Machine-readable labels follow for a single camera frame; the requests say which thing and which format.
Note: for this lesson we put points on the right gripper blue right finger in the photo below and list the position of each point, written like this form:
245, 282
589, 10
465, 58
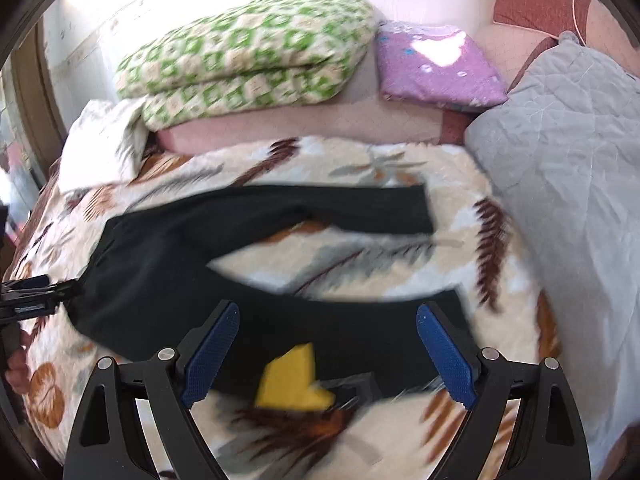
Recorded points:
453, 354

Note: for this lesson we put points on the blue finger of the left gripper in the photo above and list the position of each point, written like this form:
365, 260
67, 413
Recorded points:
26, 284
37, 302

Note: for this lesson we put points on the white patterned pillow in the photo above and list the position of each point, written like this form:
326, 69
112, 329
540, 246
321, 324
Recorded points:
105, 145

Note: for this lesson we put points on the purple pillow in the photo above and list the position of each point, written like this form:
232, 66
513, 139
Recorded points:
435, 65

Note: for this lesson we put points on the person's left hand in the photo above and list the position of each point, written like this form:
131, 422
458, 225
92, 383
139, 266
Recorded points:
17, 374

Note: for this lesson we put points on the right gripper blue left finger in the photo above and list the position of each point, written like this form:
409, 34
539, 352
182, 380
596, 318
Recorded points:
203, 350

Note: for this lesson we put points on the pink bed sheet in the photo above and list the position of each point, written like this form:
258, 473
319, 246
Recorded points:
518, 31

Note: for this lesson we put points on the grey quilted blanket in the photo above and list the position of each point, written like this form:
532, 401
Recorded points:
563, 155

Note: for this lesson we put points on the brown wooden door frame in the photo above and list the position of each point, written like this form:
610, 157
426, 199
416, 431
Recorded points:
42, 122

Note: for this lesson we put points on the green patterned folded quilt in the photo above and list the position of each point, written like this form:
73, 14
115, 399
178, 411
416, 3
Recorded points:
268, 53

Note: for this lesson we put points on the leaf pattern fleece blanket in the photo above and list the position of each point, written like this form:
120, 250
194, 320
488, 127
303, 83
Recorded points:
402, 438

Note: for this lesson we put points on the black pants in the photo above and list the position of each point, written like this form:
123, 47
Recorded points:
149, 282

